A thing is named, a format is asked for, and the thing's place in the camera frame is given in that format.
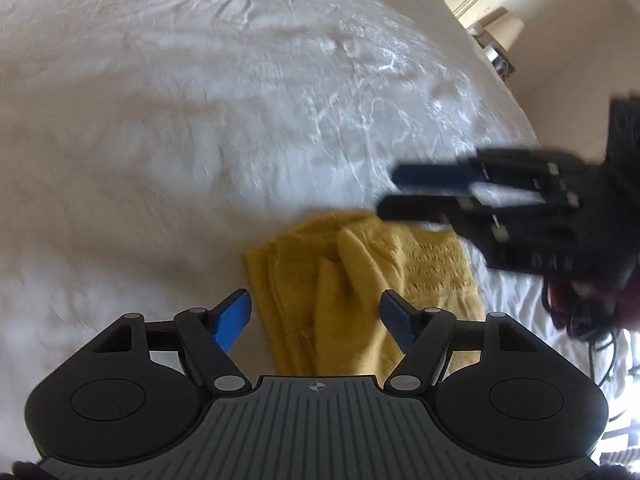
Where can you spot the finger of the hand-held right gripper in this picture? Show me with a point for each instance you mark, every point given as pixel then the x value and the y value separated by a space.
pixel 432 176
pixel 420 208

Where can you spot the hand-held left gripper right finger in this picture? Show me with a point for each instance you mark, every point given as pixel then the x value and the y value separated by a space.
pixel 400 320

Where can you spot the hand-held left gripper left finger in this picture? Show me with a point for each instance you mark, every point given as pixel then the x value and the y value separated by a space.
pixel 232 320

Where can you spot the yellow knit sweater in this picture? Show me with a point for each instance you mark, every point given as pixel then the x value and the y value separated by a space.
pixel 350 270

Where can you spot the person's right forearm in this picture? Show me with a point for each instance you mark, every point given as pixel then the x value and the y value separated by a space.
pixel 630 305

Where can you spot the cream nightstand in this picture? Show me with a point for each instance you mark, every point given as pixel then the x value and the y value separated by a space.
pixel 500 62

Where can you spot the table lamp with beige shade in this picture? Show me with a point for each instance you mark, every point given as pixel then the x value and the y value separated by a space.
pixel 510 32

